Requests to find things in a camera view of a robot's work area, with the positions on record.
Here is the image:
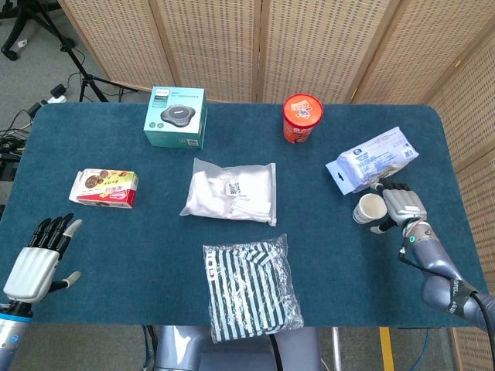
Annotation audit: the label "woven rattan folding screen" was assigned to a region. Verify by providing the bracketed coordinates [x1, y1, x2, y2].
[57, 0, 495, 371]

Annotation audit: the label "tangled black floor cables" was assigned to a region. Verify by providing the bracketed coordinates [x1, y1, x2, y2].
[0, 102, 46, 182]

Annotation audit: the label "white power strip with adapter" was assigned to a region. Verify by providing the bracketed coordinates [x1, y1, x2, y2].
[40, 83, 69, 106]

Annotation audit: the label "red green snack box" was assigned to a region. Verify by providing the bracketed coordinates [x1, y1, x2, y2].
[68, 167, 140, 209]

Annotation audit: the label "striped shirt in clear bag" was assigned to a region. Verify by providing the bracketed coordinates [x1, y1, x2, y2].
[202, 233, 305, 344]

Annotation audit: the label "black tripod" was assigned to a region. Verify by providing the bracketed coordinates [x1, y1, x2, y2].
[34, 0, 138, 104]

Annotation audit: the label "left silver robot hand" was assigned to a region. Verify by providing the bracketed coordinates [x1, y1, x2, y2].
[2, 212, 84, 305]

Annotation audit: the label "white garment in frosted bag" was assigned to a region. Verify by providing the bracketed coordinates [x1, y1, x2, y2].
[179, 157, 278, 227]

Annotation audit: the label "metal table leg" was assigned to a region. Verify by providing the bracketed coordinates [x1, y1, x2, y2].
[331, 327, 343, 371]

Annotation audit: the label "small white paper cup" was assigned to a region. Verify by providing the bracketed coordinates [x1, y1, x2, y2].
[352, 192, 389, 226]

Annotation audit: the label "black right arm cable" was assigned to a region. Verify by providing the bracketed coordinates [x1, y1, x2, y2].
[398, 249, 495, 329]

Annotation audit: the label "grey robot torso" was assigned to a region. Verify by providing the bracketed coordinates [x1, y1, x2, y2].
[154, 325, 322, 371]

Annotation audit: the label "teal speakerphone box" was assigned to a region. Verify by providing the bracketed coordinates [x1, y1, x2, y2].
[143, 86, 207, 150]

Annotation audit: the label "white wet wipes pack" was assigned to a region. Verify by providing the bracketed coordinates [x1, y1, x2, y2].
[325, 126, 420, 196]

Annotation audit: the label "orange instant noodle tub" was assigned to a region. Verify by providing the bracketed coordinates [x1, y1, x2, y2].
[282, 94, 324, 145]

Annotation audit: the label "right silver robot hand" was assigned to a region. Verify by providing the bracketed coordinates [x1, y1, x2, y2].
[369, 176, 428, 236]

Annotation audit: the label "blue felt table cover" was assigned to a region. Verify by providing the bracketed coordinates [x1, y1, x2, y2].
[0, 100, 486, 329]

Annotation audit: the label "black office chair base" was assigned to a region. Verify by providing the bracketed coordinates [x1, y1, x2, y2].
[0, 0, 77, 62]

